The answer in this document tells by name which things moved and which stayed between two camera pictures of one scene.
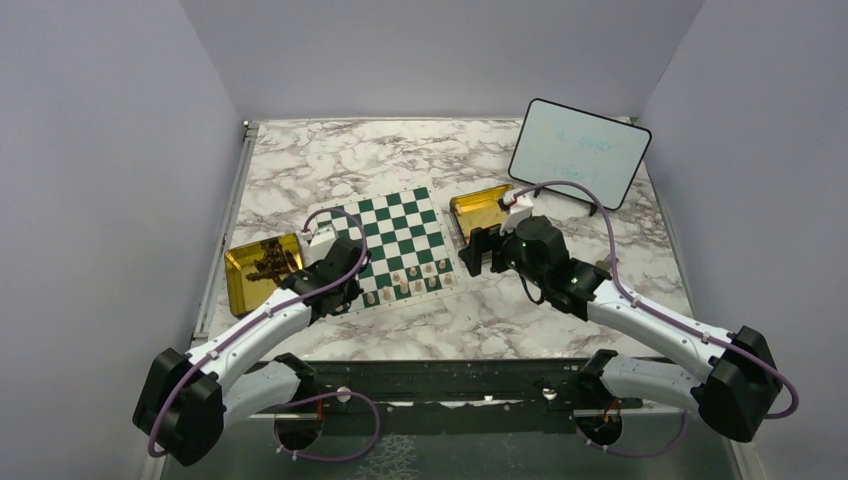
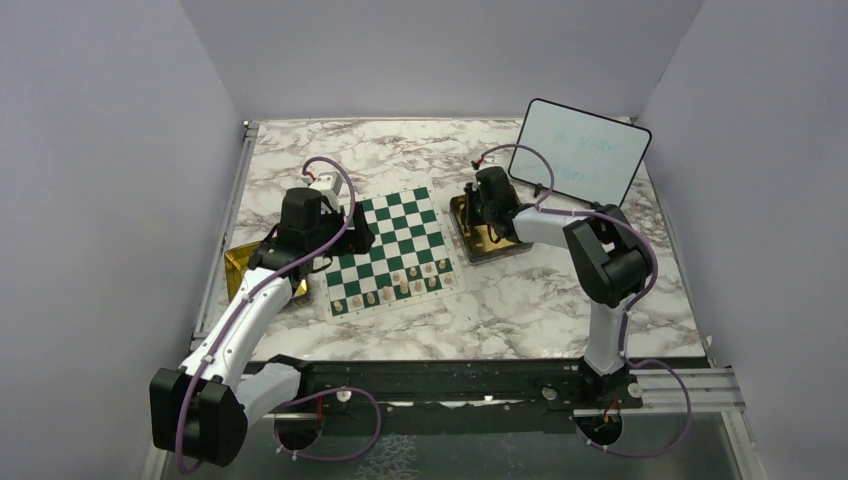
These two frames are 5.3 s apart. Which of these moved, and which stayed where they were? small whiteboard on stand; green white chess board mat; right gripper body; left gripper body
Moved: left gripper body; right gripper body
Stayed: small whiteboard on stand; green white chess board mat
